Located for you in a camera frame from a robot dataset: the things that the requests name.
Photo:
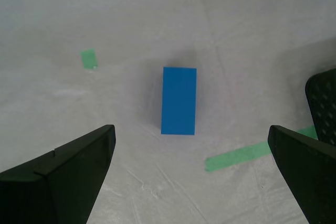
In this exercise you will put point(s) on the blue rectangular block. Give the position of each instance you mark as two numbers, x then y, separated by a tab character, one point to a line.
178	100

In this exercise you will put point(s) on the black perforated plastic basket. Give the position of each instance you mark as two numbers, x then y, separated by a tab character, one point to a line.
323	103

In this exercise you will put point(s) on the long green tape strip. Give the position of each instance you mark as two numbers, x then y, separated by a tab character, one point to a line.
236	157

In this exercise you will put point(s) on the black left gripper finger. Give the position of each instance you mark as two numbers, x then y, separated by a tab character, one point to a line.
315	182
47	197

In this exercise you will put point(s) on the small green tape mark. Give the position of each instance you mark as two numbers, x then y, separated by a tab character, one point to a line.
89	58

